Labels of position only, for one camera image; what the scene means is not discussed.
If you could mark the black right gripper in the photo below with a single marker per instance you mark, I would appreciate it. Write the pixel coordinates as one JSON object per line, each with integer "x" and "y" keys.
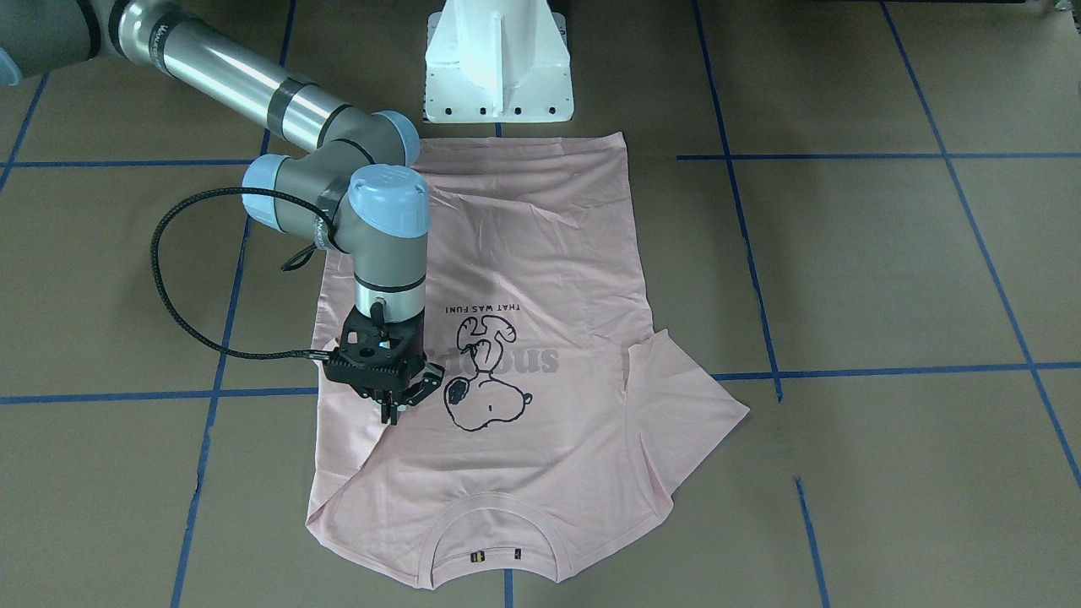
{"x": 428, "y": 377}

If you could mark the pink printed t-shirt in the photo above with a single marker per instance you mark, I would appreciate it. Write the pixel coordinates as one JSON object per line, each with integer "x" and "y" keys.
{"x": 564, "y": 424}

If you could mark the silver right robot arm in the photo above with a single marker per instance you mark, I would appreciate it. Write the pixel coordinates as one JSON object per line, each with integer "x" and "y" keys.
{"x": 353, "y": 192}

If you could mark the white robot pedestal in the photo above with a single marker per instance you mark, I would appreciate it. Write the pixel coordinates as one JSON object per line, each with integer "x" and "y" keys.
{"x": 497, "y": 61}

